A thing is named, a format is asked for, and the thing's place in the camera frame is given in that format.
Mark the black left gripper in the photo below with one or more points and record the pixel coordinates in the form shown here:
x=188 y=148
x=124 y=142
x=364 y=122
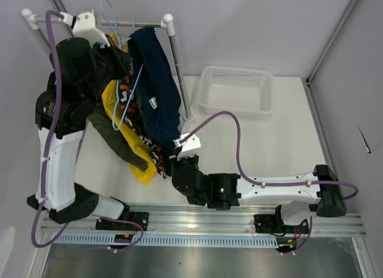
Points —
x=120 y=58

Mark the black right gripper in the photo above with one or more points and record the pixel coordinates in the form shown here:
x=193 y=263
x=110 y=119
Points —
x=176 y=163

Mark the navy blue shorts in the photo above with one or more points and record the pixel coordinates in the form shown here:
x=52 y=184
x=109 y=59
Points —
x=158 y=97

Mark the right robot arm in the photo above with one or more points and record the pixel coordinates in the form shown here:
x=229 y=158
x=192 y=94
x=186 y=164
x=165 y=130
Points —
x=316 y=193

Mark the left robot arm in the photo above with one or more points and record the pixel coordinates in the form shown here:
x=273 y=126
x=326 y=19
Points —
x=61 y=146

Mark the blue hanger of patterned shorts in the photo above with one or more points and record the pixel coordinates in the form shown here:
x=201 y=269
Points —
x=122 y=41

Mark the yellow shorts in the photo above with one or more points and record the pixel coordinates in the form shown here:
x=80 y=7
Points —
x=109 y=105

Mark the orange black patterned shorts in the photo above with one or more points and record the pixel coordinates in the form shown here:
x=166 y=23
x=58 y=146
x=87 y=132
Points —
x=132 y=129

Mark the olive green shorts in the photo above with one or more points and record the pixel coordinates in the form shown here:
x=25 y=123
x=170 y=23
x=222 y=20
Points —
x=114 y=139

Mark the metal clothes rack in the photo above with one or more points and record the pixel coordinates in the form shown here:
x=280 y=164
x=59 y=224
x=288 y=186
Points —
x=92 y=63

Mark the white plastic basket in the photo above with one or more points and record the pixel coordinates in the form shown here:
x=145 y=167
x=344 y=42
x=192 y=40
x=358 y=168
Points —
x=247 y=93

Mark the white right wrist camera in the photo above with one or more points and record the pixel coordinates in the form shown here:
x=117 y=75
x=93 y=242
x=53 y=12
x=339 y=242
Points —
x=187 y=148

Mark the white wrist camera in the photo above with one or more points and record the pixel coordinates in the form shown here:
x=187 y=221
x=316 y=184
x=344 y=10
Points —
x=84 y=25
x=187 y=148

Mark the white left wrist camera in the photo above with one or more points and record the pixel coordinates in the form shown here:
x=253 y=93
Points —
x=84 y=25

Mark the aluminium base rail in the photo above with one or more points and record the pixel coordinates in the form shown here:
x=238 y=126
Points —
x=238 y=221

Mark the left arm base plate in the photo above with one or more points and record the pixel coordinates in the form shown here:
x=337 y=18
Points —
x=128 y=221

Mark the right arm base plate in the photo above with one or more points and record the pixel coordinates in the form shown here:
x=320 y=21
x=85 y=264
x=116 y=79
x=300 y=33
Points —
x=270 y=224

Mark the white slotted cable duct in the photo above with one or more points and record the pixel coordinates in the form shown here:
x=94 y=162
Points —
x=248 y=241

